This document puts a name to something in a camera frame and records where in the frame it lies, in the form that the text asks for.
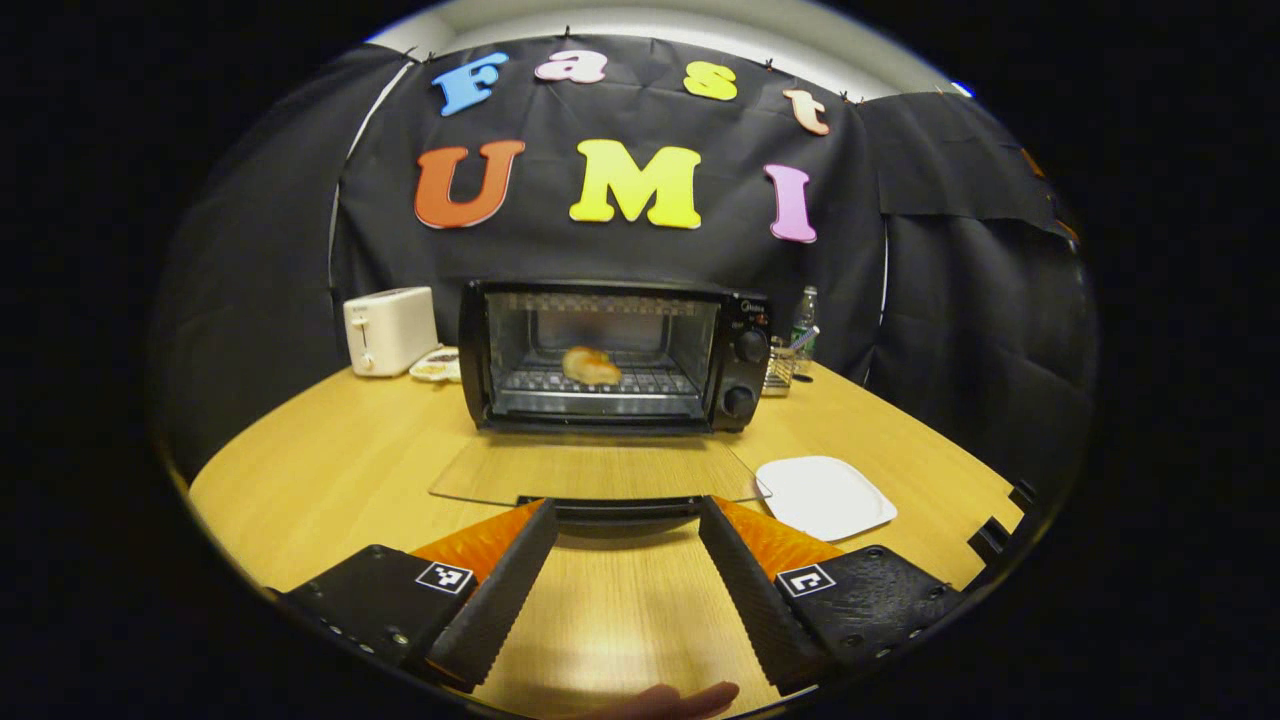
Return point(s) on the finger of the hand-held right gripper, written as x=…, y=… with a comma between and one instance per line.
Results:
x=990, y=540
x=1022, y=495

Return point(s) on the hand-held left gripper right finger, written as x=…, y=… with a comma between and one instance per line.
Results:
x=760, y=600

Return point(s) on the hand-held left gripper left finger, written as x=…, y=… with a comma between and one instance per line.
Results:
x=495, y=590

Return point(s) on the black electric oven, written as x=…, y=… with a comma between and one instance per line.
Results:
x=745, y=375

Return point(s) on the golden bread roll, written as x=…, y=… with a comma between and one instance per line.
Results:
x=591, y=366

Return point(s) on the white square plate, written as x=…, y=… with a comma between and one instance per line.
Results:
x=825, y=497

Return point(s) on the white divided snack tray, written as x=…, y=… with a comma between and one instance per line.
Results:
x=436, y=366

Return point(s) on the clear plastic water bottle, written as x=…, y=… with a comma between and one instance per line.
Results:
x=804, y=325

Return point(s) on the white toaster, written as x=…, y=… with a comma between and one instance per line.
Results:
x=385, y=330

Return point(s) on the black backdrop cloth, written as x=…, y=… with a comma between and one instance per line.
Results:
x=260, y=260

